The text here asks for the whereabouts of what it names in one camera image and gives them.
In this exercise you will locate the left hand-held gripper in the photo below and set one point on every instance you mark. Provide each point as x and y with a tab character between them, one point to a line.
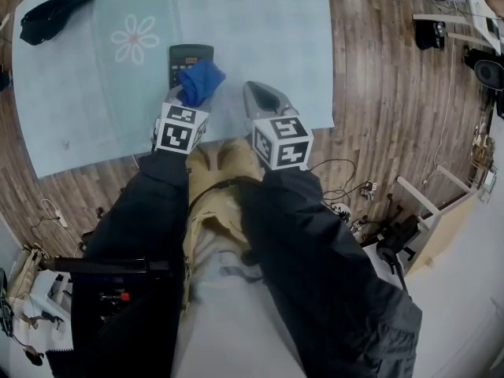
175	136

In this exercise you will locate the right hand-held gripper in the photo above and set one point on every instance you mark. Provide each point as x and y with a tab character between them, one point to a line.
283	148

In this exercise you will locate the blue cloth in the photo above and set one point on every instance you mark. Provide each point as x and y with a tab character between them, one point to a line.
201	81

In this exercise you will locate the black calculator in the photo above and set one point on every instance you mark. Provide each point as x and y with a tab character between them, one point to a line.
185	59

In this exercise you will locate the person's right forearm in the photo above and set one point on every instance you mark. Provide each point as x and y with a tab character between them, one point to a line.
291	219

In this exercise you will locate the person's left forearm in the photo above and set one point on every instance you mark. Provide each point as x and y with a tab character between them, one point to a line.
149	195

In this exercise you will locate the person's beige trousers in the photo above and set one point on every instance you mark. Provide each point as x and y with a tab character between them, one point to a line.
220	160

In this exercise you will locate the small marker gadget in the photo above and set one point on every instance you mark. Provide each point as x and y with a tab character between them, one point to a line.
368	190

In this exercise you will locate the light blue flowered tablecloth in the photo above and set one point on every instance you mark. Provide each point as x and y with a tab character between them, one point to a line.
256	34

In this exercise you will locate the white power strip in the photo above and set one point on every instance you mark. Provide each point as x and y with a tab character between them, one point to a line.
59	215

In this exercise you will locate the black chair base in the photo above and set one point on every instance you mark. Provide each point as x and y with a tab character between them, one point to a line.
397	238

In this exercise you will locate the black rod-shaped device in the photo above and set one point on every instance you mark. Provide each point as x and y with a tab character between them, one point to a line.
110	267

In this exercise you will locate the black device with red button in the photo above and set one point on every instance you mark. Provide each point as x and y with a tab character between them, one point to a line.
118	297

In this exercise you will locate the black pouch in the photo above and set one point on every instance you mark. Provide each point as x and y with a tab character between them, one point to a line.
55	10

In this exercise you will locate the white and wooden table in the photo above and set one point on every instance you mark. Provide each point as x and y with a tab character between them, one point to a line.
445	227

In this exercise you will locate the black bag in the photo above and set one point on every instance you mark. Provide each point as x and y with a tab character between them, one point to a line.
431	35

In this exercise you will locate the person's white shirt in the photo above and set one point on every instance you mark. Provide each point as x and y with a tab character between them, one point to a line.
236	329

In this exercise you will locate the wooden parts clutter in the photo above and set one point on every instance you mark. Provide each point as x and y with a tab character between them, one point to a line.
482	152

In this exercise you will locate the beige canvas bag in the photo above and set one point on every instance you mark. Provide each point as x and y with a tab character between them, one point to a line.
27	270

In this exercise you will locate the black mesh office chair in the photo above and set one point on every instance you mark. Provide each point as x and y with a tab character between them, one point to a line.
488	71

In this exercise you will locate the person's black jacket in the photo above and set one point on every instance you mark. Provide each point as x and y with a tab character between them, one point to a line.
118	349

